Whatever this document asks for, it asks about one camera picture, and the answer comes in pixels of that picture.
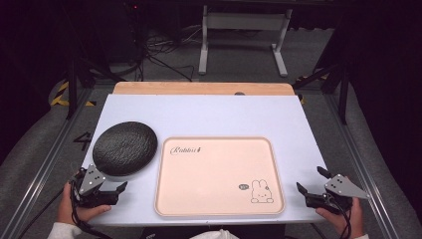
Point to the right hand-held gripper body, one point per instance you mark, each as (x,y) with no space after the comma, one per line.
(341,187)

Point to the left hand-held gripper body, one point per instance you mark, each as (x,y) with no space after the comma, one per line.
(96,197)

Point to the person's left hand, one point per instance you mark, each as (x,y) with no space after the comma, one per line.
(66,212)

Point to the person's right hand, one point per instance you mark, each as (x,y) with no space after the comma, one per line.
(355,220)

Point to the black round textured plate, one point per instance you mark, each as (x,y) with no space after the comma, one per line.
(125,148)

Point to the black tripod stand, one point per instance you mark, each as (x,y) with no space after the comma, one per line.
(71,86)
(343,93)

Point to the pink tray with rabbit print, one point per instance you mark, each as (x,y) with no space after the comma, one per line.
(215,179)

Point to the person's dark clothing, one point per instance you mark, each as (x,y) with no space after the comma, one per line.
(212,232)

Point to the white table cover board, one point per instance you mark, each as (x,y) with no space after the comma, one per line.
(212,114)

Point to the wooden table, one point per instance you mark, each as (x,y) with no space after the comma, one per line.
(199,88)

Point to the dark device with red light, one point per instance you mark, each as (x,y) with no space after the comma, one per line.
(134,20)

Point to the white metal stand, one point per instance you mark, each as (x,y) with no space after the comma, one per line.
(244,20)

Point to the aluminium floor rail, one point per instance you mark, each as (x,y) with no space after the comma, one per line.
(365,159)
(43,166)

